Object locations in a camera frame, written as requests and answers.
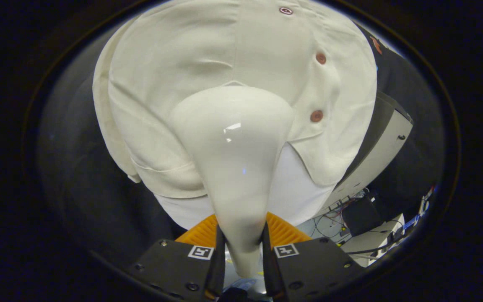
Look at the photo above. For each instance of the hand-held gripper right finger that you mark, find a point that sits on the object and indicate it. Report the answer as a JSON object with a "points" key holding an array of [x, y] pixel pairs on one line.
{"points": [[268, 272]]}

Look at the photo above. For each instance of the grey beige cabinet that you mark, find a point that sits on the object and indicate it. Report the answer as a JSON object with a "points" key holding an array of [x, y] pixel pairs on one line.
{"points": [[380, 147]]}

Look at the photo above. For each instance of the black box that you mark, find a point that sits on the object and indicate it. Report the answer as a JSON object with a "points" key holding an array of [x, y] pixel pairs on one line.
{"points": [[361, 216]]}

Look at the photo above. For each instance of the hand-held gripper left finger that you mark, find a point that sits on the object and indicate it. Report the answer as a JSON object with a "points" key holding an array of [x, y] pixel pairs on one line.
{"points": [[219, 272]]}

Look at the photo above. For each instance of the white garment steamer head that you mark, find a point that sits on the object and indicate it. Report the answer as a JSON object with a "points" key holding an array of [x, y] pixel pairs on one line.
{"points": [[233, 147]]}

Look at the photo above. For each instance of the white box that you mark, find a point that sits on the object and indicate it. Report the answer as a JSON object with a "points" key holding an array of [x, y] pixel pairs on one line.
{"points": [[371, 245]]}

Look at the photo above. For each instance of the cream button shirt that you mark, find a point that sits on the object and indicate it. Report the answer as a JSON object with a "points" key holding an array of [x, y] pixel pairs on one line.
{"points": [[174, 63]]}

